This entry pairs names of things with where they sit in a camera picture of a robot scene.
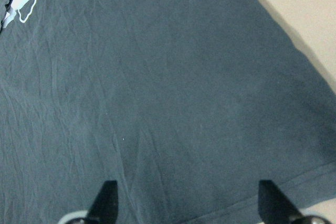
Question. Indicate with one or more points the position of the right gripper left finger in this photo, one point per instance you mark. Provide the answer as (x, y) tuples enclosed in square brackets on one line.
[(104, 208)]

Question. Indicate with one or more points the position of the black printed t-shirt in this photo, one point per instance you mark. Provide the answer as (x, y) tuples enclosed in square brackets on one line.
[(187, 104)]

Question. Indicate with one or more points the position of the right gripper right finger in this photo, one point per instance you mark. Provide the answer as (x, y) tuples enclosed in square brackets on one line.
[(274, 206)]

